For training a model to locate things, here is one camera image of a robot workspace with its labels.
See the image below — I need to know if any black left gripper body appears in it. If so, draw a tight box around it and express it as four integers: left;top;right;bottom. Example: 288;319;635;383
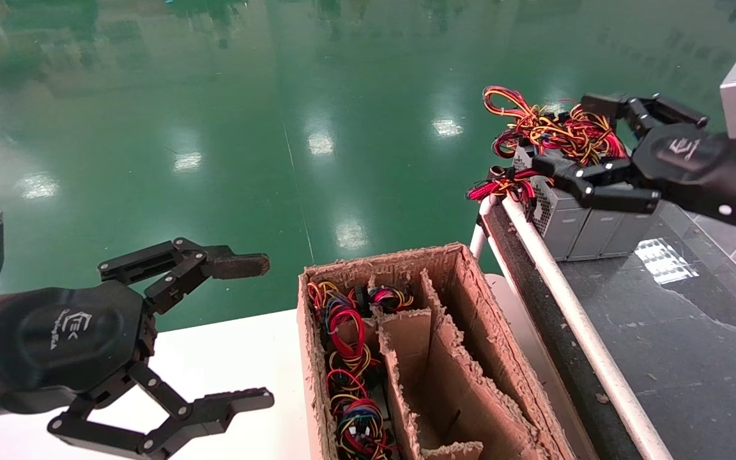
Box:
0;282;155;413

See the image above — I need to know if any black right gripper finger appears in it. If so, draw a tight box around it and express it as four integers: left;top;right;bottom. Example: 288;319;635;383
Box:
582;93;709;138
532;153;661;215

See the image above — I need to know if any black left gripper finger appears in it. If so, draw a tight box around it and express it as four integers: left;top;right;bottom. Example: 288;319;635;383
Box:
98;238;271;314
47;361;275;460

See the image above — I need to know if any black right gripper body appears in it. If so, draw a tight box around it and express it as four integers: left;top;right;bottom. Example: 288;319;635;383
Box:
633;123;736;208

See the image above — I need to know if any grey power supply with cables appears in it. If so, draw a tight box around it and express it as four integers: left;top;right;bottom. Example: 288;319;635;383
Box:
572;109;659;258
483;86;627;261
467;146;589;261

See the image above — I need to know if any white pipe table leg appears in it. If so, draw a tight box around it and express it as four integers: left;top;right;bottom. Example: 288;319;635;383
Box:
469;197;495;259

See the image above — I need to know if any worn brown cardboard divider box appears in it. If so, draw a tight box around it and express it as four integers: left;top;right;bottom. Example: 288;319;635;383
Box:
296;243;576;460

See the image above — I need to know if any red yellow blue wire bundle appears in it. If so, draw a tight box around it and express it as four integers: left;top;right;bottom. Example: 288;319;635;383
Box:
307;281;369;358

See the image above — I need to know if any blue red green wire bundle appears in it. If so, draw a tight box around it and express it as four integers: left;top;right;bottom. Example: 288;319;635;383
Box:
336;396;401;460

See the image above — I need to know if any black pink coiled wire bundle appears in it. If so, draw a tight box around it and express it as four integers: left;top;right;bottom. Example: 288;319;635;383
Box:
352;286;415;315

